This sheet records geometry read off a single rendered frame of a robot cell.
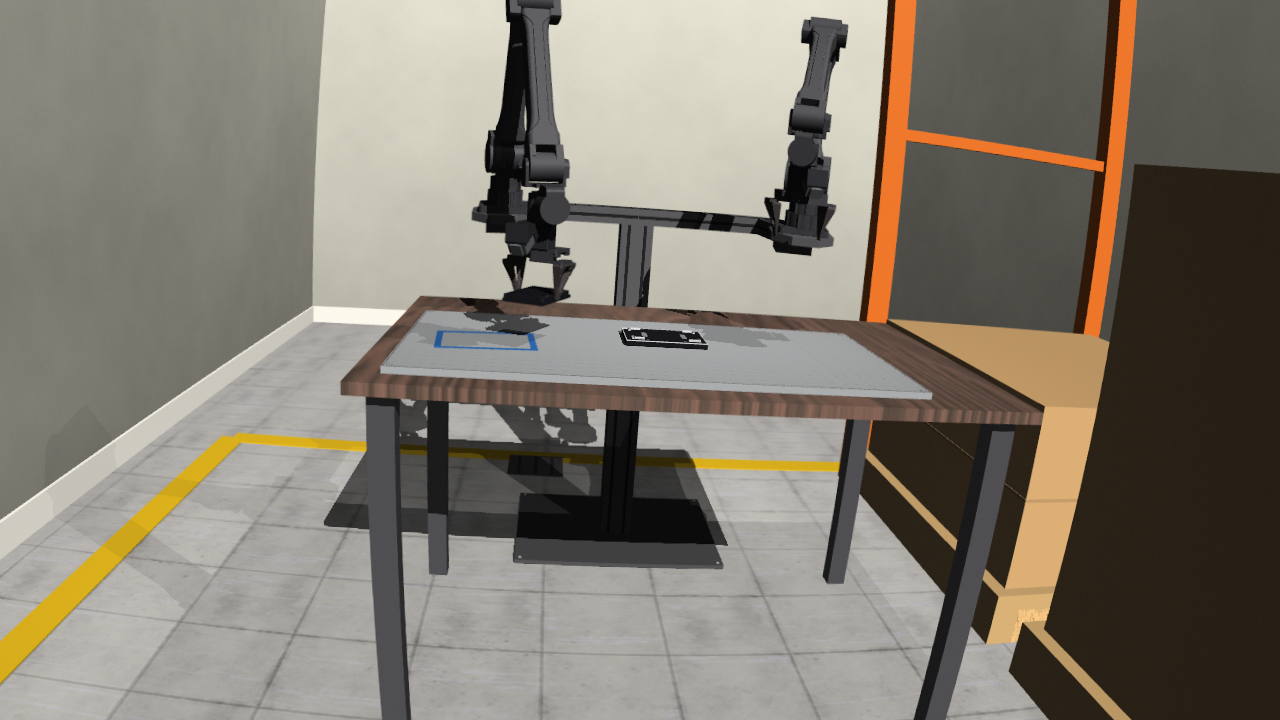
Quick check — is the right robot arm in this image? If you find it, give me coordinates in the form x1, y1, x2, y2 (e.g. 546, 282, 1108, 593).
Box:
477, 0, 570, 256

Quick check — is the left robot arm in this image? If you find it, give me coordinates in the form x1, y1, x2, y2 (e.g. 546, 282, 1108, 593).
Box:
778, 17, 849, 237

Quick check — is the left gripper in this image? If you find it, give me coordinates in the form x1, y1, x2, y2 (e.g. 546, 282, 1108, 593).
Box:
764, 190, 836, 240

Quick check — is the blue tape outline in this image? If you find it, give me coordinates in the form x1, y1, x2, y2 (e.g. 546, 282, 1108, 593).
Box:
434, 331, 538, 351

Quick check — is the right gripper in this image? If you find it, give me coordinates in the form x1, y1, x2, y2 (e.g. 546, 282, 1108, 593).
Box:
502, 247, 576, 301

